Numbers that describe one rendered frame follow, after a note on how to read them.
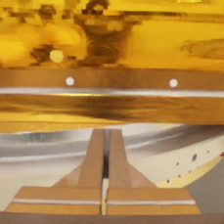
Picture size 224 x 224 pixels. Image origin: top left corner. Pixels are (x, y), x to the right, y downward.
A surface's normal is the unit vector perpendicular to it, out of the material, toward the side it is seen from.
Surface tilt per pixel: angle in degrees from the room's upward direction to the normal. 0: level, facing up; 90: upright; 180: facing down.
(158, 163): 90
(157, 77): 91
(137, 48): 127
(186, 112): 90
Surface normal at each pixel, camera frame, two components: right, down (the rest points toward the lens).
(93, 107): 0.00, 0.28
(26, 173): 0.02, -0.96
